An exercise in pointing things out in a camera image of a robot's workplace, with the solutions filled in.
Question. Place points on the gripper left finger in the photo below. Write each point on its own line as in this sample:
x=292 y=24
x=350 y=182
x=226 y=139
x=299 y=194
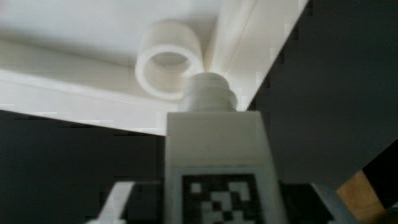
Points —
x=112 y=209

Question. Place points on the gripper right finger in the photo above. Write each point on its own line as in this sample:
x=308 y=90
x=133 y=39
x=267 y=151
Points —
x=336 y=207

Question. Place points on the white leg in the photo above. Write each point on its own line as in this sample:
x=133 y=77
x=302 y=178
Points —
x=220 y=186

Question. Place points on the white square tabletop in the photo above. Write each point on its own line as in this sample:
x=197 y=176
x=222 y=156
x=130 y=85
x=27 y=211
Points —
x=100 y=54

